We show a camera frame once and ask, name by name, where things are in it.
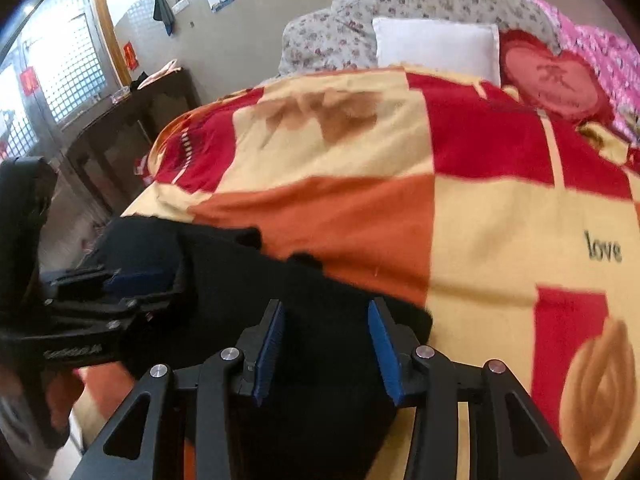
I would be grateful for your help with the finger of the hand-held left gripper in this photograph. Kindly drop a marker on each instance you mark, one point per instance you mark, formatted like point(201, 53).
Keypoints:
point(100, 317)
point(135, 280)

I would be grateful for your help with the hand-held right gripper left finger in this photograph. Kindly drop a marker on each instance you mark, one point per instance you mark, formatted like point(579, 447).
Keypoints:
point(267, 350)

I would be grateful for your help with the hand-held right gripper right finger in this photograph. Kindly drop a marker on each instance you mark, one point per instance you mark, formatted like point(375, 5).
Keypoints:
point(385, 355)

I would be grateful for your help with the black pants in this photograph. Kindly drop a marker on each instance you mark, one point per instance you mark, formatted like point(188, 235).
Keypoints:
point(225, 270)

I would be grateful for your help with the dark wooden desk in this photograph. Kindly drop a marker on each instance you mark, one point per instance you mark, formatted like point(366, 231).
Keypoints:
point(125, 120)

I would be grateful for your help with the red and yellow printed blanket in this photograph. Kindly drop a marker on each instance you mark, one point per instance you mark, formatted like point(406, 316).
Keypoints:
point(475, 210)

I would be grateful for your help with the pink cloth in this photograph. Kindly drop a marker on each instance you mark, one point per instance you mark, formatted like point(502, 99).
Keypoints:
point(162, 71)

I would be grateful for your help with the red paper decoration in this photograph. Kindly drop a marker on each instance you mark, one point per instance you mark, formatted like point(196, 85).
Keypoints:
point(28, 80)
point(130, 55)

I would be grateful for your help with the metal lattice door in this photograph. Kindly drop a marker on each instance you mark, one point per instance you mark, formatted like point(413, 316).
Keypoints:
point(75, 60)

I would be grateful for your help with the dark hanging cloth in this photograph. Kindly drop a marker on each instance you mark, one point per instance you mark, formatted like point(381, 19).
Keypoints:
point(162, 10)

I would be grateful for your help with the white pillow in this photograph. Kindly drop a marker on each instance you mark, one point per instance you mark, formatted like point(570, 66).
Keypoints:
point(435, 45)

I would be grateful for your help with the red heart pillow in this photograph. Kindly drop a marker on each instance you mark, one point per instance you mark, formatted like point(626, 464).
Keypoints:
point(555, 80)

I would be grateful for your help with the pink printed quilt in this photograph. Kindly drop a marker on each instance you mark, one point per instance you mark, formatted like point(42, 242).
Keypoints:
point(600, 45)

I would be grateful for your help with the wooden door frame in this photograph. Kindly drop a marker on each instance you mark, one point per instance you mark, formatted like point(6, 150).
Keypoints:
point(107, 30)

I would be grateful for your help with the white wall switch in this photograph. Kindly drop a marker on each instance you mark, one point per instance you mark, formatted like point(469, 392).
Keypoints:
point(180, 4)

